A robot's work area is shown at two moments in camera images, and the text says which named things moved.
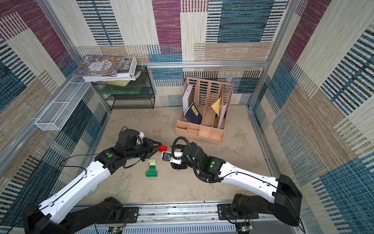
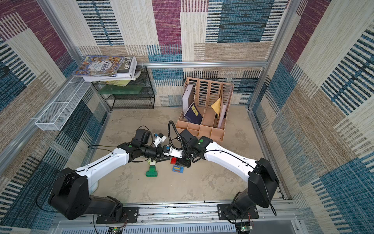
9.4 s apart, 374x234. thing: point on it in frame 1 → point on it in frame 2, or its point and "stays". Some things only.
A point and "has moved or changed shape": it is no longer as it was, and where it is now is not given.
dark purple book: [193, 115] stays
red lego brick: [162, 148] has moved or changed shape
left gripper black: [147, 142] → [159, 156]
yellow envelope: [216, 106] stays
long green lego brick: [151, 174] stays
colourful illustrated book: [100, 66] stays
